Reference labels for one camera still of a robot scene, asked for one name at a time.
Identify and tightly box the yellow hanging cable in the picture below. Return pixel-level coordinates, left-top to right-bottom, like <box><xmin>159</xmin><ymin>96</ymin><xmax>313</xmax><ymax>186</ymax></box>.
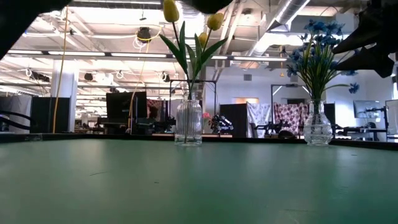
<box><xmin>52</xmin><ymin>6</ymin><xmax>70</xmax><ymax>134</ymax></box>

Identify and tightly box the black square panel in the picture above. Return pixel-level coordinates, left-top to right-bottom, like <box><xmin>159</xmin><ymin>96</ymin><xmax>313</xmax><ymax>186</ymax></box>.
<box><xmin>219</xmin><ymin>103</ymin><xmax>249</xmax><ymax>138</ymax></box>

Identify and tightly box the background desk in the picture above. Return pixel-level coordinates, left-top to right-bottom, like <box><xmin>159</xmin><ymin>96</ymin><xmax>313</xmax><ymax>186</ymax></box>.
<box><xmin>331</xmin><ymin>123</ymin><xmax>398</xmax><ymax>142</ymax></box>

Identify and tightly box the white patterned cloth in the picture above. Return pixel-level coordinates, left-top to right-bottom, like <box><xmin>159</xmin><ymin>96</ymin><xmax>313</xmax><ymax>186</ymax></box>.
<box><xmin>246</xmin><ymin>102</ymin><xmax>272</xmax><ymax>138</ymax></box>

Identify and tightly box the black ceiling cable reel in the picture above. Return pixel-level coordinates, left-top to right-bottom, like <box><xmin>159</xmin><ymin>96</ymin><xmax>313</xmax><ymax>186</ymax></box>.
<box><xmin>136</xmin><ymin>26</ymin><xmax>152</xmax><ymax>44</ymax></box>

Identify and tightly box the white monitor back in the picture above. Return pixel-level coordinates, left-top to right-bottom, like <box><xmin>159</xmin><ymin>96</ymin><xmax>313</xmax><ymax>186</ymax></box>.
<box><xmin>384</xmin><ymin>98</ymin><xmax>398</xmax><ymax>136</ymax></box>

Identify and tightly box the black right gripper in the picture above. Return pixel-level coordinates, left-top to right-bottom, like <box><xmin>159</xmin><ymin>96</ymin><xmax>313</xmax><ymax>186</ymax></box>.
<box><xmin>332</xmin><ymin>0</ymin><xmax>398</xmax><ymax>78</ymax></box>

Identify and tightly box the white pillar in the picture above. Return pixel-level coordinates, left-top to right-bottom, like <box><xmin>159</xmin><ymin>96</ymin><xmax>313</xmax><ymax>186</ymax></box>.
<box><xmin>51</xmin><ymin>58</ymin><xmax>78</xmax><ymax>99</ymax></box>

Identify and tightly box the black cable loop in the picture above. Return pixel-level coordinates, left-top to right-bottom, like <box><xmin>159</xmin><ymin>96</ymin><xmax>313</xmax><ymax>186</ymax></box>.
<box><xmin>0</xmin><ymin>110</ymin><xmax>35</xmax><ymax>131</ymax></box>

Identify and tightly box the clear ribbed glass vase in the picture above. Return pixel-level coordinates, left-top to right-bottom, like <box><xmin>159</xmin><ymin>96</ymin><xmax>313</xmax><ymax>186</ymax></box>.
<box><xmin>174</xmin><ymin>93</ymin><xmax>203</xmax><ymax>147</ymax></box>

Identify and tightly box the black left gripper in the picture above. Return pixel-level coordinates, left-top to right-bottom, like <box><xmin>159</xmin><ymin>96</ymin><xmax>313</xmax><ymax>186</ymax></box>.
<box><xmin>180</xmin><ymin>0</ymin><xmax>234</xmax><ymax>15</ymax></box>

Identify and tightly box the clear round glass vase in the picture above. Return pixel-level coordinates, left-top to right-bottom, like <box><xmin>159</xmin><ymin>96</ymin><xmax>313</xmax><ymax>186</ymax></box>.
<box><xmin>303</xmin><ymin>99</ymin><xmax>333</xmax><ymax>147</ymax></box>

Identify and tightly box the long ceiling light strip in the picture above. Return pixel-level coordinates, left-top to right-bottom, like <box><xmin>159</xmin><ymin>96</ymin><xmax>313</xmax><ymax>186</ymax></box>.
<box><xmin>6</xmin><ymin>49</ymin><xmax>289</xmax><ymax>63</ymax></box>

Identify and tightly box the black metal rack frame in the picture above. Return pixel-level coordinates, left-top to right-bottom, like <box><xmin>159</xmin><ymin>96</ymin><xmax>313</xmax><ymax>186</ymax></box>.
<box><xmin>169</xmin><ymin>79</ymin><xmax>218</xmax><ymax>134</ymax></box>
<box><xmin>270</xmin><ymin>83</ymin><xmax>307</xmax><ymax>125</ymax></box>

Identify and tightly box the grey computer monitor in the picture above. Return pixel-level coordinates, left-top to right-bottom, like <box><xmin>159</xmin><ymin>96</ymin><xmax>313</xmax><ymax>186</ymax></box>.
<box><xmin>353</xmin><ymin>99</ymin><xmax>382</xmax><ymax>119</ymax></box>

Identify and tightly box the black partition panel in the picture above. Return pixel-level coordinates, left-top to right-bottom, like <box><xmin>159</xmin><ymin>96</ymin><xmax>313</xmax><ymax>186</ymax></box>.
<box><xmin>30</xmin><ymin>96</ymin><xmax>72</xmax><ymax>134</ymax></box>

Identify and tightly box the black screen panel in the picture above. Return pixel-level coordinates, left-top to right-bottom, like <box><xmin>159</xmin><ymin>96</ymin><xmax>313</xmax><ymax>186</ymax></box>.
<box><xmin>105</xmin><ymin>91</ymin><xmax>149</xmax><ymax>134</ymax></box>

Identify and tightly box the red mandala cloth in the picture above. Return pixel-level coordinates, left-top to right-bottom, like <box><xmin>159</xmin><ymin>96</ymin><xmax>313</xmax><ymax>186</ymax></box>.
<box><xmin>146</xmin><ymin>98</ymin><xmax>169</xmax><ymax>124</ymax></box>

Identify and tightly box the pink dotted cloth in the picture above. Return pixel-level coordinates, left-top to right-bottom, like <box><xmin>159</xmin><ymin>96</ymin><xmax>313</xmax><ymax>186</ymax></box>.
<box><xmin>273</xmin><ymin>101</ymin><xmax>307</xmax><ymax>134</ymax></box>

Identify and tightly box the slanted silver ceiling duct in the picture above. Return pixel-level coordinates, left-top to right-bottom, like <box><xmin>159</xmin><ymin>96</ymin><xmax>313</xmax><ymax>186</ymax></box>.
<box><xmin>245</xmin><ymin>0</ymin><xmax>312</xmax><ymax>68</ymax></box>

